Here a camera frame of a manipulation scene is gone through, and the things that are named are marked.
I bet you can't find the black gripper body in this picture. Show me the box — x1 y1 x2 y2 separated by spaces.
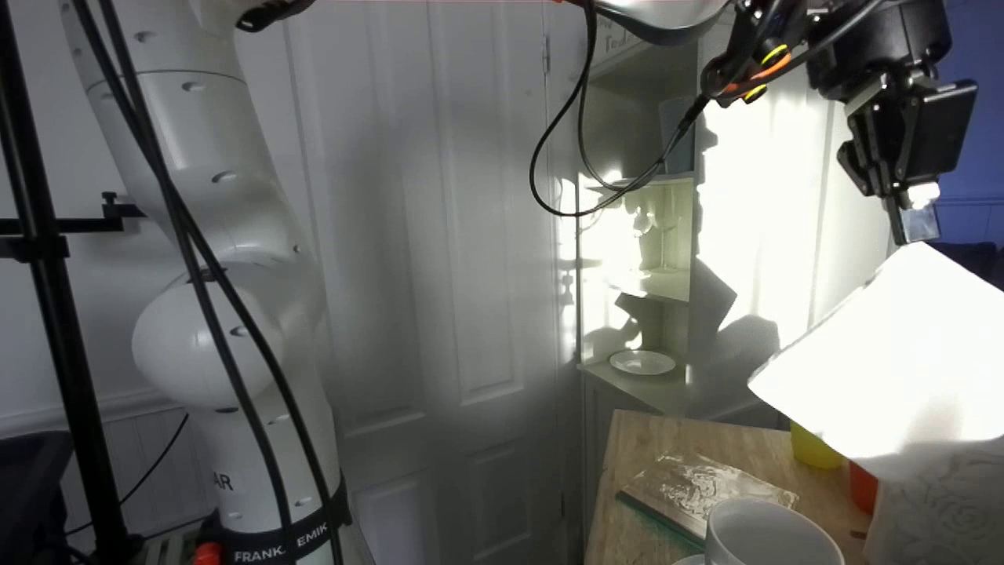
802 0 981 200

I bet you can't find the yellow plastic cup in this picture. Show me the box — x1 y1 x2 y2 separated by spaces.
788 421 850 476

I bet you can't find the dark sofa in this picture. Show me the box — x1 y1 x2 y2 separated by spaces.
939 236 1004 292

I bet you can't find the white shelf cabinet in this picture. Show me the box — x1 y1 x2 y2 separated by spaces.
570 0 893 424

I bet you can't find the white plate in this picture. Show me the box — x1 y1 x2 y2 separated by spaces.
607 349 680 380

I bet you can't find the clear plastic zip bag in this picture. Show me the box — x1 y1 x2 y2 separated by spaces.
628 445 800 538

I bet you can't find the white panel door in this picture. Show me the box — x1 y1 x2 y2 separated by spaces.
280 0 591 565

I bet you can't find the black tripod stand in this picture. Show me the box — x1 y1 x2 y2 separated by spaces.
0 0 150 565

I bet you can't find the black bag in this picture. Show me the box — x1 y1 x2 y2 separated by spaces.
0 428 79 565

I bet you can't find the thin black camera cable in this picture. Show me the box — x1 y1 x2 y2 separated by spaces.
525 0 727 224

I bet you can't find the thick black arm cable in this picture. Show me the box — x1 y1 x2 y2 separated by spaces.
63 0 307 565
93 0 338 565

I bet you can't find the thin black wall cable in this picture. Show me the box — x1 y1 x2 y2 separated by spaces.
60 409 196 539

